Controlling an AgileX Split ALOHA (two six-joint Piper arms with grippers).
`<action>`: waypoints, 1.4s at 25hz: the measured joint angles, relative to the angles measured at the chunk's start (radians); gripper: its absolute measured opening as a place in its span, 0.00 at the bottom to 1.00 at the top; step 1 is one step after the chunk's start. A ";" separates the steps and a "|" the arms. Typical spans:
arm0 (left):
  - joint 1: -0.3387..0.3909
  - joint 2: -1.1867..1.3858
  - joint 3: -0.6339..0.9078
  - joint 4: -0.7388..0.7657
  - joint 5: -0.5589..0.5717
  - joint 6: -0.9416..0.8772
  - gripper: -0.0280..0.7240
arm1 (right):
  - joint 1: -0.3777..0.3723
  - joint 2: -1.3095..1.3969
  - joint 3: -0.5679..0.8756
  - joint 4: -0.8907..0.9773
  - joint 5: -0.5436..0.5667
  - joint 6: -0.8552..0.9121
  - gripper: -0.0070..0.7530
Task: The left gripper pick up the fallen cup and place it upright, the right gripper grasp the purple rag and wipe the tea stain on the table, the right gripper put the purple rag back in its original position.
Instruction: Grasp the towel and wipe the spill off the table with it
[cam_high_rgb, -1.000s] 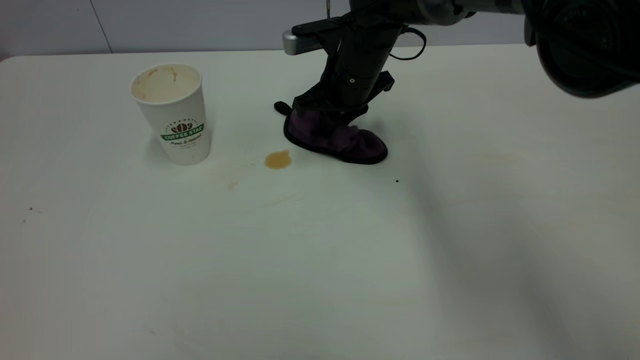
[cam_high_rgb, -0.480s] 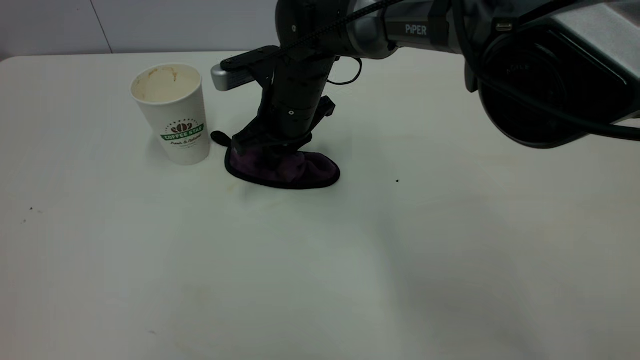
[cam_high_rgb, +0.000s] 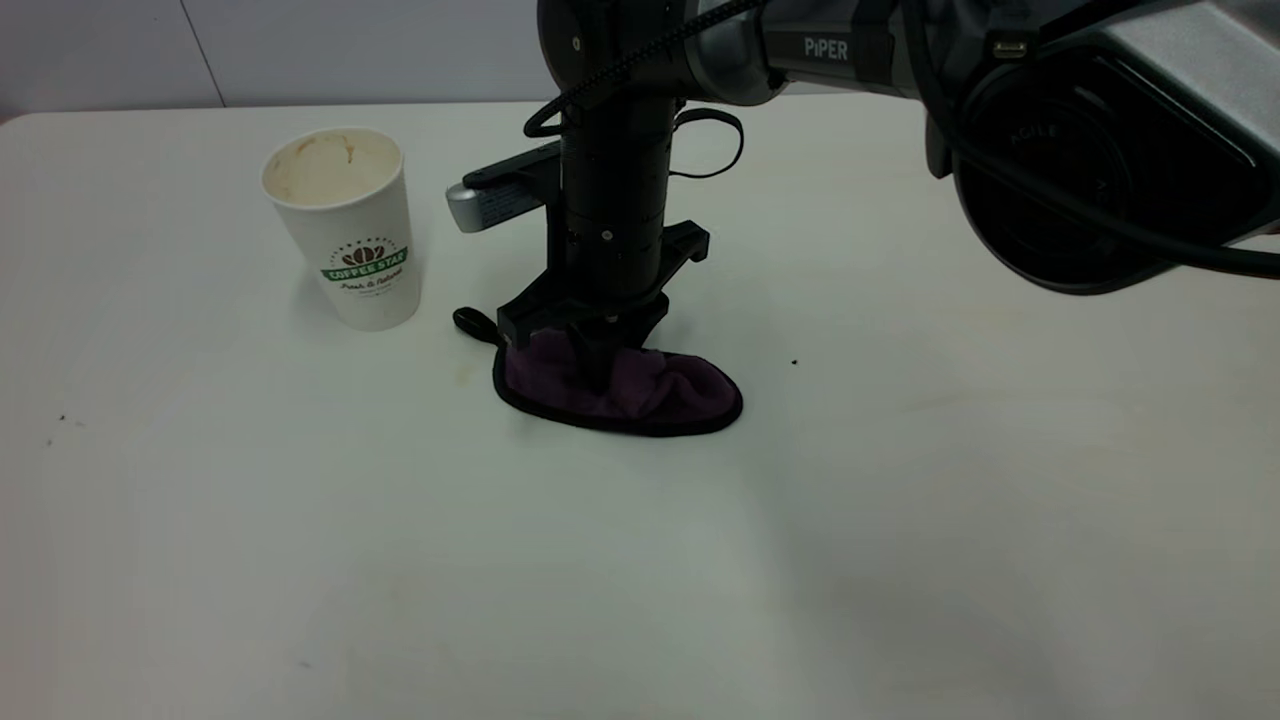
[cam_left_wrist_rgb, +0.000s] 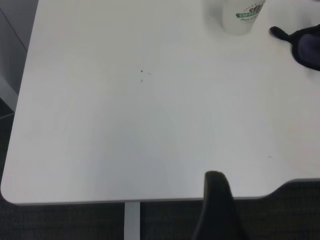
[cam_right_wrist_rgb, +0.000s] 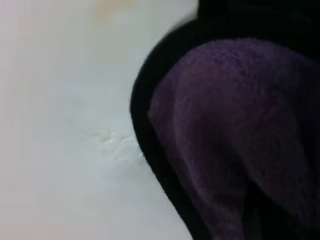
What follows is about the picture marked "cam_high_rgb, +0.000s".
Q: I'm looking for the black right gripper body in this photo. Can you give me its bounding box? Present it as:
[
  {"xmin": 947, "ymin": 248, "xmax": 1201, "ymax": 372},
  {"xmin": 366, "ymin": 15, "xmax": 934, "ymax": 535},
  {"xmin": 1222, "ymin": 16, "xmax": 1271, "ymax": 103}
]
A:
[{"xmin": 497, "ymin": 215, "xmax": 711, "ymax": 348}]

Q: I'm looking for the purple cloth with black trim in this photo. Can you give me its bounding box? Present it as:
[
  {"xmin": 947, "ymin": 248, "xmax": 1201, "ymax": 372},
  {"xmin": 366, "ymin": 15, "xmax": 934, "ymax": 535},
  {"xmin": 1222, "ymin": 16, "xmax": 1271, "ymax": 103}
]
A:
[{"xmin": 452, "ymin": 306, "xmax": 744, "ymax": 438}]

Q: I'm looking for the white paper coffee cup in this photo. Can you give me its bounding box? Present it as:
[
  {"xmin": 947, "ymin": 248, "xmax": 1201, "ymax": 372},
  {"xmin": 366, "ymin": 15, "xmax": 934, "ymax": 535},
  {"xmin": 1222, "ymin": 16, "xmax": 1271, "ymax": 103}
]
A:
[{"xmin": 260, "ymin": 127, "xmax": 423, "ymax": 333}]

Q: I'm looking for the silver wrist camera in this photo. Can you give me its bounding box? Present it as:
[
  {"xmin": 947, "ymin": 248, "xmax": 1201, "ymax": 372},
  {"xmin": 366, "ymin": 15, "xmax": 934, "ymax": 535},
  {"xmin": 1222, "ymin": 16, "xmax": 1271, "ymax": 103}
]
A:
[{"xmin": 446, "ymin": 140, "xmax": 563, "ymax": 234}]

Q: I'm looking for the thin black cable loop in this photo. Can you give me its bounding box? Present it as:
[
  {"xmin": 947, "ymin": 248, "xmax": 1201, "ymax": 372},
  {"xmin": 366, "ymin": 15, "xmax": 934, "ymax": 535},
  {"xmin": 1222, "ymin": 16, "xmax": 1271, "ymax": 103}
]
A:
[{"xmin": 670, "ymin": 107, "xmax": 746, "ymax": 181}]

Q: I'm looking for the black braided cable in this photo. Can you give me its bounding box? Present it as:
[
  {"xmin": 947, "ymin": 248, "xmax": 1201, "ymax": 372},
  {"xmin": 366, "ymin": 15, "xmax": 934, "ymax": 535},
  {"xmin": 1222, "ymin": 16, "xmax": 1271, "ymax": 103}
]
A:
[{"xmin": 523, "ymin": 0, "xmax": 771, "ymax": 141}]

